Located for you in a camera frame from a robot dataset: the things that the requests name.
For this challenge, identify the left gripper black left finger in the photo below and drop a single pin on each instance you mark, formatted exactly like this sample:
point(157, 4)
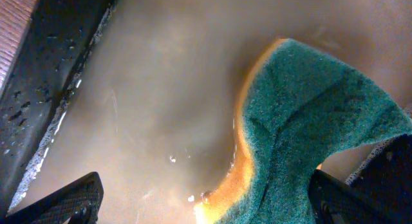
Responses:
point(78, 202)

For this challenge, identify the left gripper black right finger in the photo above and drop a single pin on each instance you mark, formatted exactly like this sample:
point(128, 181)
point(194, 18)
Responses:
point(334, 202)

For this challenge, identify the small black water tray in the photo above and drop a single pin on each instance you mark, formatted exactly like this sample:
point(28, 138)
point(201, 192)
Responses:
point(153, 112)

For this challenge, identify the green yellow sponge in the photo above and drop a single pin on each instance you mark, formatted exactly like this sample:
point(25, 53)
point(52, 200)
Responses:
point(297, 107)

